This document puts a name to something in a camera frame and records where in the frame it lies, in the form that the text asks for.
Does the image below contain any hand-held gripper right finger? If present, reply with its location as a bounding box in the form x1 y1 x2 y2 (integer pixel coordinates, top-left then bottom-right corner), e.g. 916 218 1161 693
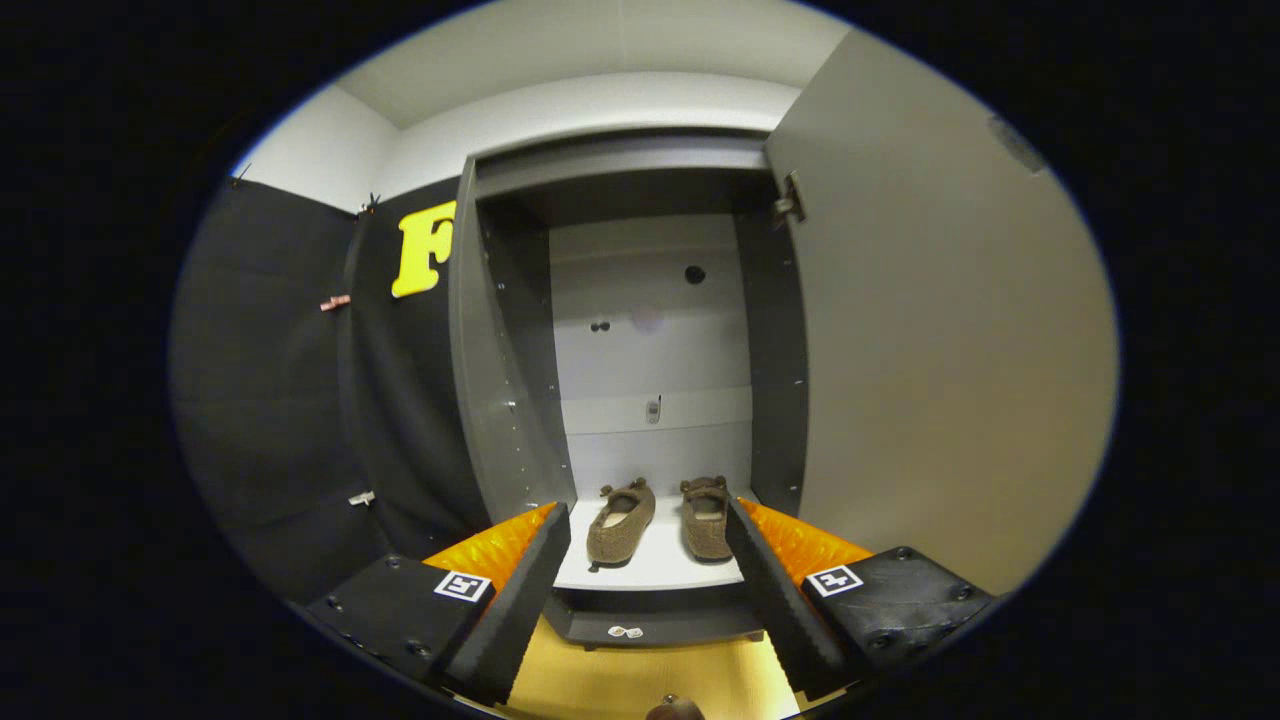
725 497 997 703

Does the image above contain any black backdrop cloth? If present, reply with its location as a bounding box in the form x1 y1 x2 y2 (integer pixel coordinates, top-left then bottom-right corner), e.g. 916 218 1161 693
170 178 493 607

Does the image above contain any brown fuzzy shoe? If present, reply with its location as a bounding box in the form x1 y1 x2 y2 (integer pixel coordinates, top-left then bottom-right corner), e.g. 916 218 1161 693
680 476 736 563
586 477 658 568

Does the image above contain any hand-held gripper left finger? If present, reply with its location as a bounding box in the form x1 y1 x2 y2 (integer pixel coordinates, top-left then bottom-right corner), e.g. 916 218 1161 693
303 503 573 707

